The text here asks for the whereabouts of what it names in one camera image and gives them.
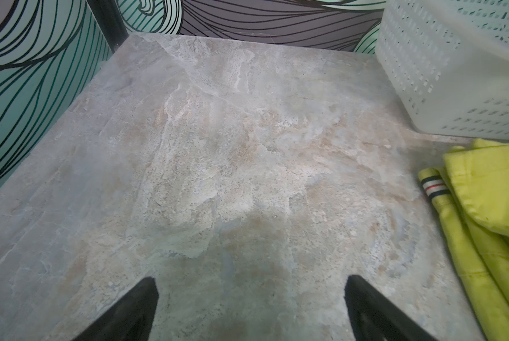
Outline black table edge frame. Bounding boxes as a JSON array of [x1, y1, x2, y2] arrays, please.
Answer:
[[87, 0, 129, 52]]

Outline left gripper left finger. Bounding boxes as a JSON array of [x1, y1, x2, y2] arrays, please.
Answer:
[[74, 277, 159, 341]]

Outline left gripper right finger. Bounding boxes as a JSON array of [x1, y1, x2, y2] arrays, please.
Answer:
[[344, 274, 435, 340]]

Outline yellow-green long pants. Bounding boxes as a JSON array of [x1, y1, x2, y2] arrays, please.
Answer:
[[418, 139, 509, 340]]

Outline white plastic mesh basket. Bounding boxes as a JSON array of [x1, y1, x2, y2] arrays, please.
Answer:
[[376, 1, 509, 141]]

